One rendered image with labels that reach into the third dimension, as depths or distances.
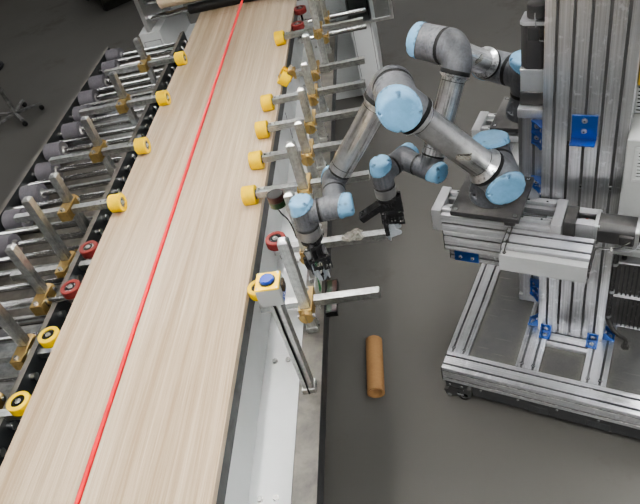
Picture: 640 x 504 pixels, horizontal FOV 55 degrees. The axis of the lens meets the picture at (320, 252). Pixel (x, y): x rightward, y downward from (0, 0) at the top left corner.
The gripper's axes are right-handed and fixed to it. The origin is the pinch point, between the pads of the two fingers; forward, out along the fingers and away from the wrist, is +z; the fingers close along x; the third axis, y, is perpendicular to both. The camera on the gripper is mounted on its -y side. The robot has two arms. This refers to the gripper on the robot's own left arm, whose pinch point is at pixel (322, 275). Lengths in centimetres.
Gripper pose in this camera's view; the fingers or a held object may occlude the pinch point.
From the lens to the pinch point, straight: 212.3
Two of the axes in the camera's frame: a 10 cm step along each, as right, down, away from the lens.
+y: 3.0, 5.9, -7.5
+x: 9.3, -3.6, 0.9
